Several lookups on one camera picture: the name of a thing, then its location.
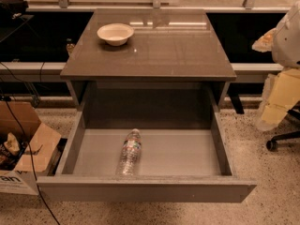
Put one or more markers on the grey open top drawer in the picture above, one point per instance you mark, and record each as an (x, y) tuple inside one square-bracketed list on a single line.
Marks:
[(184, 159)]

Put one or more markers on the small bottle behind cabinet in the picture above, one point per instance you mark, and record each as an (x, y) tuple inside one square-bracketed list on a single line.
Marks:
[(70, 46)]

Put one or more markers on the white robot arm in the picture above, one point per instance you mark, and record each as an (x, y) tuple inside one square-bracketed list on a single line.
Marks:
[(286, 40)]

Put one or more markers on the clear plastic water bottle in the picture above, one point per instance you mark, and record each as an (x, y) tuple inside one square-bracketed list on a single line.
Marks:
[(130, 153)]

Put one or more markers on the grey cabinet with counter top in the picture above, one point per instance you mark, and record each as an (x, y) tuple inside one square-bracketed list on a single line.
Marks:
[(173, 60)]

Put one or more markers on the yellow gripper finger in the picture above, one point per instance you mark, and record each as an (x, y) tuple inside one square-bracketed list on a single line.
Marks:
[(265, 42), (280, 94)]

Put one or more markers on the brown cardboard box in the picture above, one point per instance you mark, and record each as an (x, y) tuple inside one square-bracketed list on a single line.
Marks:
[(28, 147)]

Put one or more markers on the black bag on desk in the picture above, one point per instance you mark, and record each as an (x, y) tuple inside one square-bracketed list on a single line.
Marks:
[(11, 9)]

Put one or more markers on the white paper bowl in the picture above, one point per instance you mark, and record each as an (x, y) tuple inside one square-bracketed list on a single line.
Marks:
[(115, 34)]

